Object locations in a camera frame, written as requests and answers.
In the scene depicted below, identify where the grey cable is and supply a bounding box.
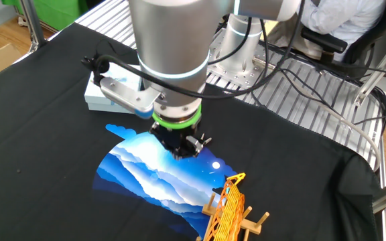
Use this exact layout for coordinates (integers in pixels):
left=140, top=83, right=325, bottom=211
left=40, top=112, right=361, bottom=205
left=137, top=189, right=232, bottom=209
left=292, top=83, right=381, bottom=172

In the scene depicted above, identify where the black office chair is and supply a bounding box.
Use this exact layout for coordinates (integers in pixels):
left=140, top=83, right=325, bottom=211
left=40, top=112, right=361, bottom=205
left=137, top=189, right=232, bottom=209
left=300, top=0, right=386, bottom=78

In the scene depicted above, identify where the black cloth with blue print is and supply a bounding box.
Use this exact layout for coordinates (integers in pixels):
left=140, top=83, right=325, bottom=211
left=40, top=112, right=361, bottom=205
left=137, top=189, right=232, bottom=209
left=0, top=21, right=385, bottom=241

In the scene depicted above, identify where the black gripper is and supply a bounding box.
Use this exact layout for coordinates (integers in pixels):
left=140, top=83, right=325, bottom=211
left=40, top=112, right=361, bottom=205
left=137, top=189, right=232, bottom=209
left=149, top=120, right=205, bottom=161

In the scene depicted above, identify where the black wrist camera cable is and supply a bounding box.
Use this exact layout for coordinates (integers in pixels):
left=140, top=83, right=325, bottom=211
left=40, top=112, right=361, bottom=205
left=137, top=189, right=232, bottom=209
left=80, top=0, right=306, bottom=100

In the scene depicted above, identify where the black cable bundle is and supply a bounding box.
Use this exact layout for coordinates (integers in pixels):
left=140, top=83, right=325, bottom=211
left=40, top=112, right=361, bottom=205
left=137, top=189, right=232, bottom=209
left=250, top=43, right=386, bottom=137

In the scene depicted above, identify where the wooden dish rack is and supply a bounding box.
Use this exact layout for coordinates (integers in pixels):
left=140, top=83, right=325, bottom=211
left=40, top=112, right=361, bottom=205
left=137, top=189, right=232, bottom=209
left=195, top=192, right=270, bottom=241

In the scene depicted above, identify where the yellow orange woven dish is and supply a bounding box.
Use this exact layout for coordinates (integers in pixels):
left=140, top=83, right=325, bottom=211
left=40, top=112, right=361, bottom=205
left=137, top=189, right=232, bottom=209
left=202, top=171, right=247, bottom=241

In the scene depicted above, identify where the person in white shirt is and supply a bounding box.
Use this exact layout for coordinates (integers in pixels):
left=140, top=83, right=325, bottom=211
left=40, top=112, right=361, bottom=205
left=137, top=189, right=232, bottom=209
left=266, top=0, right=386, bottom=63

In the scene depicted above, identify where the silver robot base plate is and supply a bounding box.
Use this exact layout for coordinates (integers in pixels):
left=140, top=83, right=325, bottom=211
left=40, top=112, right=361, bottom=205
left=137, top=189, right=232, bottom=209
left=206, top=28, right=276, bottom=90

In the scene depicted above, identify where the green cloth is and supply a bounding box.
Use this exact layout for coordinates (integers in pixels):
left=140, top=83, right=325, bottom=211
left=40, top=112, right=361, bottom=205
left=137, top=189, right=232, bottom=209
left=0, top=0, right=90, bottom=31

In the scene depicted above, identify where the light blue gift box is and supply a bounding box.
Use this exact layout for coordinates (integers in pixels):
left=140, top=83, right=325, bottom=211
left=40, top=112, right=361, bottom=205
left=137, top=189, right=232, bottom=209
left=84, top=62, right=143, bottom=114

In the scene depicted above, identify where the green flange ring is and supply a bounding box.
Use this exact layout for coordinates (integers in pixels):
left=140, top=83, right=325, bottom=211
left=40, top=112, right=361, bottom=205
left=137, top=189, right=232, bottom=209
left=151, top=104, right=203, bottom=131

